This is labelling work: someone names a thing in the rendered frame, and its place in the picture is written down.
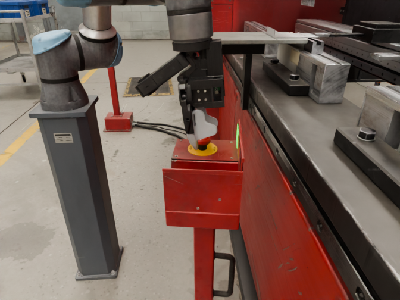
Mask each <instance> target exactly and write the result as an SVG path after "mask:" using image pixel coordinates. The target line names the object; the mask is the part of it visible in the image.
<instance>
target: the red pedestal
mask: <svg viewBox="0 0 400 300"><path fill-rule="evenodd" d="M108 77H109V82H110V90H111V98H112V106H113V111H114V112H108V114H107V116H106V117H105V119H104V120H105V128H104V130H103V132H131V131H132V128H133V127H132V121H133V112H120V105H119V100H118V91H117V82H116V77H115V68H114V67H110V68H108Z"/></svg>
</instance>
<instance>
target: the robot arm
mask: <svg viewBox="0 0 400 300"><path fill-rule="evenodd" d="M56 1H57V2H58V3H59V4H60V5H62V6H65V7H80V8H82V13H83V23H82V24H80V25H79V34H71V32H70V31H69V30H67V29H63V30H54V31H50V32H45V33H41V34H38V35H36V36H34V37H33V39H32V45H33V54H34V55H35V59H36V64H37V68H38V71H39V75H40V79H41V83H42V88H41V95H40V104H41V107H42V109H44V110H46V111H70V110H75V109H78V108H81V107H84V106H85V105H87V104H88V103H89V98H88V95H87V93H86V91H85V89H84V87H83V85H82V84H81V82H80V80H79V74H78V71H85V70H94V69H99V68H110V67H115V66H117V65H119V63H120V61H121V59H122V56H123V46H122V40H121V36H120V35H119V33H118V32H116V29H115V27H114V26H113V25H112V24H111V6H113V5H118V6H121V5H122V6H128V5H148V6H153V7H155V6H159V5H165V4H166V10H167V18H168V27H169V32H170V39H171V40H172V41H173V42H172V46H173V51H176V52H179V53H178V54H177V55H175V56H174V57H173V58H171V59H170V60H168V61H167V62H166V63H165V64H163V65H162V66H161V67H159V68H158V69H156V70H155V71H154V72H152V73H151V74H150V73H148V74H147V75H145V76H142V77H141V79H140V80H139V81H138V84H137V86H136V87H135V88H136V90H137V91H138V92H139V93H140V95H141V96H142V97H143V98H144V97H145V96H146V95H148V96H149V95H151V94H152V93H155V92H156V90H158V89H159V87H160V86H161V85H162V84H163V83H165V82H166V81H168V80H169V79H171V78H172V77H173V76H175V75H176V74H177V73H179V72H180V71H181V72H180V73H179V75H178V76H177V81H178V82H179V84H178V91H179V102H180V106H181V107H182V116H183V122H184V125H185V130H186V134H187V138H188V140H189V143H190V144H191V145H192V147H193V148H194V149H195V150H198V140H200V139H203V138H207V137H210V136H214V135H215V134H216V133H217V126H218V121H217V119H216V118H214V117H212V116H209V115H208V114H207V112H206V108H220V107H225V106H224V96H225V88H224V70H223V57H222V42H221V38H220V39H212V38H211V37H212V36H213V18H212V11H211V0H56ZM196 52H197V53H199V56H198V57H197V56H196V55H197V53H196ZM187 66H189V67H187ZM186 67H187V68H186ZM184 68H186V69H184ZM183 69H184V70H183ZM182 70H183V71H182ZM213 100H214V101H213Z"/></svg>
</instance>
